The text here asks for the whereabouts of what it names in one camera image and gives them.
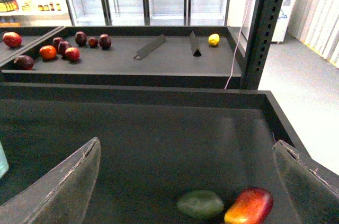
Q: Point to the dark plum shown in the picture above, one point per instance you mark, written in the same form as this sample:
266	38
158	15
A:
62	47
56	41

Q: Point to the flat black divider bar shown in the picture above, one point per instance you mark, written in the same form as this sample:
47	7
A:
150	47

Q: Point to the black upper display tray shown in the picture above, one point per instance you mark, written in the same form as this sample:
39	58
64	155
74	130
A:
170	65

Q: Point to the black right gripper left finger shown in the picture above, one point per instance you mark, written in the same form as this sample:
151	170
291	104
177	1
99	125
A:
62	195

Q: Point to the red apple far left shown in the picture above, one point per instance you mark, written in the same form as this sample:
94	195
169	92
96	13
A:
12	39

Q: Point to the black perforated shelf post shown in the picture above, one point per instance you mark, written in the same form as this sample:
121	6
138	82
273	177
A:
262	28

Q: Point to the red apple in group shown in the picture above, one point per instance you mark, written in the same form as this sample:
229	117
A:
72	54

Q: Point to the small red fruit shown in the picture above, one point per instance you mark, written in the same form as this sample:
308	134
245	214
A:
93	42

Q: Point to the black display tray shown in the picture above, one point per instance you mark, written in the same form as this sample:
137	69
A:
170	65
156	145
30	35

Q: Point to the black triangular divider bar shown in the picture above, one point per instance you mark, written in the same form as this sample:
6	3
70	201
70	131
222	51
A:
194	45

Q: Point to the dark plum middle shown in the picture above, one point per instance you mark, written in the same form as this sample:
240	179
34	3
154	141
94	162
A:
62	47

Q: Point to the dark red fruit right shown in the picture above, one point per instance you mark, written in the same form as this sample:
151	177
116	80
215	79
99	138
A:
105	41

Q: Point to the green avocado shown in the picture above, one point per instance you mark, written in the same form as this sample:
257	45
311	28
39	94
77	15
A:
200	204

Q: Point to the dark red fruit front left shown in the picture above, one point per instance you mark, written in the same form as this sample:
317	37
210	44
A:
24	62

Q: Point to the light blue plastic basket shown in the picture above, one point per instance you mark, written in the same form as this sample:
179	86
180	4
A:
3	162

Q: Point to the black left display tray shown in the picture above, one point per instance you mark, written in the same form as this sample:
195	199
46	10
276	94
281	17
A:
30	35

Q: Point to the white chest freezer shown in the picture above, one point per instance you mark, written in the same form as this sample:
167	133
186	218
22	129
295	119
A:
282	21

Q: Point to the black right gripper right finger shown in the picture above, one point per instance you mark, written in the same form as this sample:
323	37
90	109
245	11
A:
311	187

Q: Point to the dark red fruit upright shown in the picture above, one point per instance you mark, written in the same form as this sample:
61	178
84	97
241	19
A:
80	38

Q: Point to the red yellow mango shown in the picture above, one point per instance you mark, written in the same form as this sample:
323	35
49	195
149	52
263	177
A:
252	206

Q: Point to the yellow lemon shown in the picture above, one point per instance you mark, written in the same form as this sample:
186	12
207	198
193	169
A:
213	40

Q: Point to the dark plum behind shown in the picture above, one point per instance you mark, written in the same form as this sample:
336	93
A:
56	41

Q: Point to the orange red fruit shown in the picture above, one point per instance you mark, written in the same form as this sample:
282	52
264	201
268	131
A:
48	52

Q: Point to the white curtain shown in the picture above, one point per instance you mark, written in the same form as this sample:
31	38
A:
315	24

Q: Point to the black near display tray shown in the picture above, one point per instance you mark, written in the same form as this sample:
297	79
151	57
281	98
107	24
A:
156	145

